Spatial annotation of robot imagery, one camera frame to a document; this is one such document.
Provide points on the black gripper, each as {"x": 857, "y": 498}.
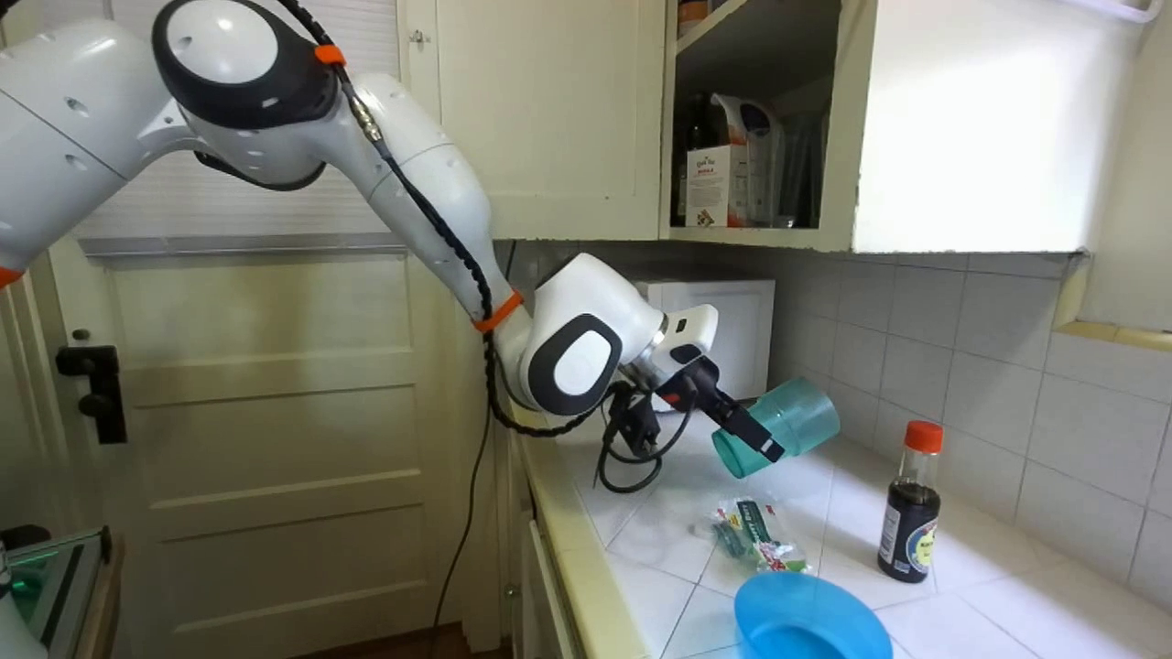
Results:
{"x": 696, "y": 378}

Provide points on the cream lower counter cabinet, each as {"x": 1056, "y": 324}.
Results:
{"x": 535, "y": 597}

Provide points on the soy sauce bottle red cap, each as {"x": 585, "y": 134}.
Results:
{"x": 905, "y": 526}

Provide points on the blue plastic bowl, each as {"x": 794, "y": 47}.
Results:
{"x": 806, "y": 616}

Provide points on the green white snack packet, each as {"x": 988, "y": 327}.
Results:
{"x": 754, "y": 534}

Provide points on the white cabinet door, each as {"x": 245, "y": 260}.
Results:
{"x": 562, "y": 110}
{"x": 991, "y": 123}

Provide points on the white panel door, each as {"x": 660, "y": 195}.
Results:
{"x": 281, "y": 425}

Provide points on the teal translucent plastic cup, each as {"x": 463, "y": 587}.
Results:
{"x": 800, "y": 414}

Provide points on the black door lock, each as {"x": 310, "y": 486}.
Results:
{"x": 103, "y": 388}

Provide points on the white door window blind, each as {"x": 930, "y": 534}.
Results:
{"x": 306, "y": 212}

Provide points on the white upper wall cabinet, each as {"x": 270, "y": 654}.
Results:
{"x": 783, "y": 238}

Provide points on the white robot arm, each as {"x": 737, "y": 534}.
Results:
{"x": 73, "y": 123}

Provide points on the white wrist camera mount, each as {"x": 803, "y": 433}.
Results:
{"x": 689, "y": 327}

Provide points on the white microwave oven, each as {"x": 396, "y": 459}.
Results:
{"x": 753, "y": 315}

